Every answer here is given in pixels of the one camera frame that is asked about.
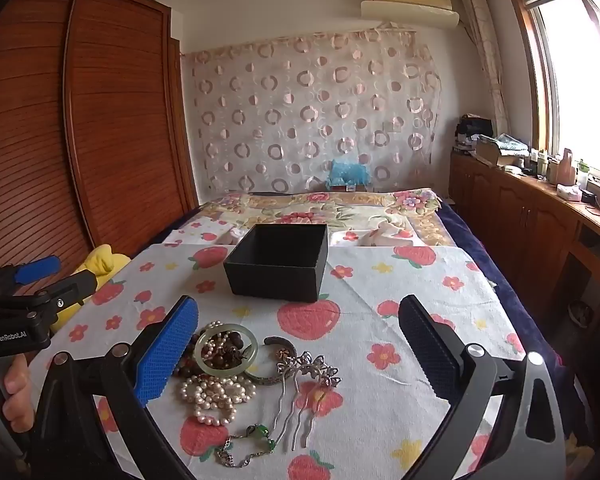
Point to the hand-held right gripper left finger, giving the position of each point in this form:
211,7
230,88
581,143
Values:
165,352

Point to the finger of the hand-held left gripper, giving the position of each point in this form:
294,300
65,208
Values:
36,267
72,287

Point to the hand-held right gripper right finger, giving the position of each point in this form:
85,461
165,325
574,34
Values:
427,347

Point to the silver floral hair comb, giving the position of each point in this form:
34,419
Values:
307,365

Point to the black cardboard box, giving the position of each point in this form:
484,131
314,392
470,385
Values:
275,277

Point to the person's left hand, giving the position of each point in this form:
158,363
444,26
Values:
19,390

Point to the yellow plush toy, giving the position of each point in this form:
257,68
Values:
107,260

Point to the strawberry print tablecloth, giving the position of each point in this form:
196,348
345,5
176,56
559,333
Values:
380,310

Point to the pale green jade bangle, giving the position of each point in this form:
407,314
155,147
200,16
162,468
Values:
253,349

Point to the dark blue bedsheet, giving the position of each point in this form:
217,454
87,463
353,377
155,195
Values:
480,250

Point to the brown wooden wardrobe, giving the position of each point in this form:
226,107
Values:
105,135

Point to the slipper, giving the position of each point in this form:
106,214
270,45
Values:
580,314

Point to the long wooden cabinet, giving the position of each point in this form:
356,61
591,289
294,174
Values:
520,220

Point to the small brown box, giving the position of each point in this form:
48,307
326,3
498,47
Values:
347,188

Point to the floral blanket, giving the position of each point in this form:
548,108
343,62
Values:
300,210

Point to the blue gift bag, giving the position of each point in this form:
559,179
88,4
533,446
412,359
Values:
347,171

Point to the teal cloth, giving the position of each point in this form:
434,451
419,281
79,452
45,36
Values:
512,142

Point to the stack of books and clutter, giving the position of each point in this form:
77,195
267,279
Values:
472,127

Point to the green cap bottle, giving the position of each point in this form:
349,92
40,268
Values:
583,172

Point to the pale patterned window curtain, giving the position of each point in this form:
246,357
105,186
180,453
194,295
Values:
487,50

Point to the white air conditioner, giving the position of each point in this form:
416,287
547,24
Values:
405,10

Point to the circle pattern wall curtain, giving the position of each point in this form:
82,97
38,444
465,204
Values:
305,110

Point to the wooden frame window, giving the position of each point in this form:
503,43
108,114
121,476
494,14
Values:
575,70

